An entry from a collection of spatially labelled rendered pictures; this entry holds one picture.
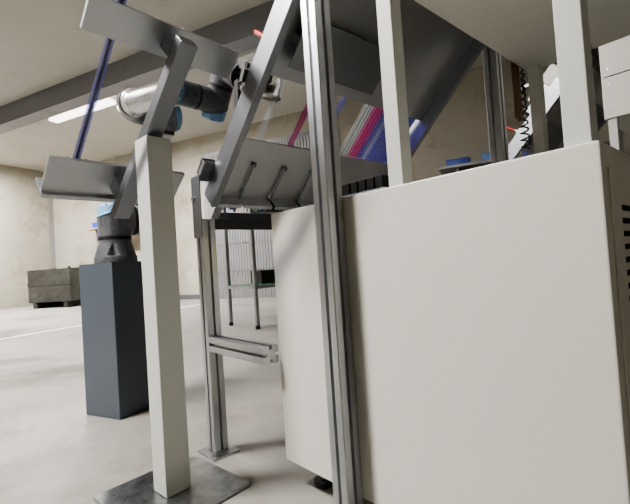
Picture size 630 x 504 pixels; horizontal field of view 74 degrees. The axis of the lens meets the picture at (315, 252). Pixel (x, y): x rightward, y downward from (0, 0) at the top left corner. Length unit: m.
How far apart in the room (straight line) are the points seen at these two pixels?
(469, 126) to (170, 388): 5.28
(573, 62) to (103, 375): 1.59
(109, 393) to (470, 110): 5.21
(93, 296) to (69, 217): 8.49
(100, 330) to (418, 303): 1.26
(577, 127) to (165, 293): 0.82
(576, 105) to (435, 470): 0.55
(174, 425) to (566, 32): 0.99
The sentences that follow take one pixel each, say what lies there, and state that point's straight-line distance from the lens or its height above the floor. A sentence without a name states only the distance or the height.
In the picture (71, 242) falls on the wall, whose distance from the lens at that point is 10.09.
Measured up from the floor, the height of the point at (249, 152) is 0.82.
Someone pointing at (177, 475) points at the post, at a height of 0.05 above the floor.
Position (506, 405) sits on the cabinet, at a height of 0.29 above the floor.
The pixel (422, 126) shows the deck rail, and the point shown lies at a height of 0.94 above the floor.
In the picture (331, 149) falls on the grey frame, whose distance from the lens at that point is 0.80.
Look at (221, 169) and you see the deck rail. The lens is 1.17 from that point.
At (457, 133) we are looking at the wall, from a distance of 5.86.
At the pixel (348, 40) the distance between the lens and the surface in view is 1.14.
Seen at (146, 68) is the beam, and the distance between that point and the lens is 5.00.
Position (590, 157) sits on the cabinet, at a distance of 0.58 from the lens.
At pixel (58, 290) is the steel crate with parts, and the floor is 0.31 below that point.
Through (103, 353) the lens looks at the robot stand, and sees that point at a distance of 1.69.
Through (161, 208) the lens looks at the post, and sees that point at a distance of 1.00.
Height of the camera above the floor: 0.50
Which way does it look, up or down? 1 degrees up
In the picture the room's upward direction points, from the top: 4 degrees counter-clockwise
